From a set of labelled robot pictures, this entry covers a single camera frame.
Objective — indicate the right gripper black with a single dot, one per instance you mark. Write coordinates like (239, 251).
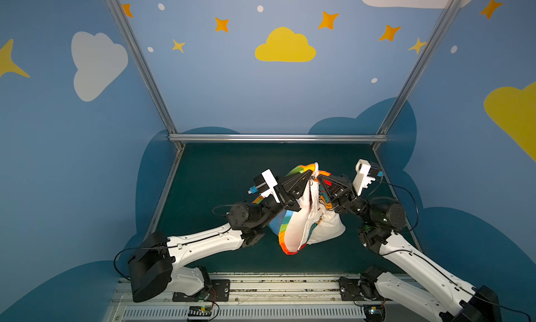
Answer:
(345, 191)

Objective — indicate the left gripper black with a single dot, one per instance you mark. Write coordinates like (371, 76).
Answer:
(283, 188)

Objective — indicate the rainbow white red children's jacket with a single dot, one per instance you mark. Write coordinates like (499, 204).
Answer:
(314, 223)

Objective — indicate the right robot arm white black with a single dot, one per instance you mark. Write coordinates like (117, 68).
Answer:
(440, 295)

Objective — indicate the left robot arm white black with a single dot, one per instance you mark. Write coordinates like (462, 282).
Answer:
(161, 261)

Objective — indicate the back horizontal aluminium bar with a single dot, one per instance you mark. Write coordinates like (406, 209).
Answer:
(259, 138)

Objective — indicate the green table mat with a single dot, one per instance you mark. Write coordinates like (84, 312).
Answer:
(212, 176)

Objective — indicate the right small circuit board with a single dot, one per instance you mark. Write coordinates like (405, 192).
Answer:
(374, 313)

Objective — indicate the small circuit board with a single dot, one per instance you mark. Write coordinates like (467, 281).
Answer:
(199, 313)
(374, 313)

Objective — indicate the left small circuit board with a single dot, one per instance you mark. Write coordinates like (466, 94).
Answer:
(199, 313)

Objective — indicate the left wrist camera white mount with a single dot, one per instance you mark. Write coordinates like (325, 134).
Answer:
(264, 185)

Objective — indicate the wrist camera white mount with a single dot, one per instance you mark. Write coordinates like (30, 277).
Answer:
(264, 185)
(366, 173)

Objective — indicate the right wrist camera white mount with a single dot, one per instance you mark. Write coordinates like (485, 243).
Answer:
(366, 173)

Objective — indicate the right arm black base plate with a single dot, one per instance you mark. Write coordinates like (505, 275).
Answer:
(353, 289)

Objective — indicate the aluminium mounting rail base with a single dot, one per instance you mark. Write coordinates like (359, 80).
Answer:
(262, 297)

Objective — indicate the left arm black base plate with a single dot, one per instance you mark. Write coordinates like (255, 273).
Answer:
(218, 291)

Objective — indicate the left aluminium frame post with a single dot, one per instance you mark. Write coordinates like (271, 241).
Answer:
(122, 22)

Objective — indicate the aluminium frame post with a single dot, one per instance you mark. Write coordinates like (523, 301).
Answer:
(440, 29)
(122, 22)

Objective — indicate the right aluminium frame post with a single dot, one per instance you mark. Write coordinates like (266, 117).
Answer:
(440, 29)

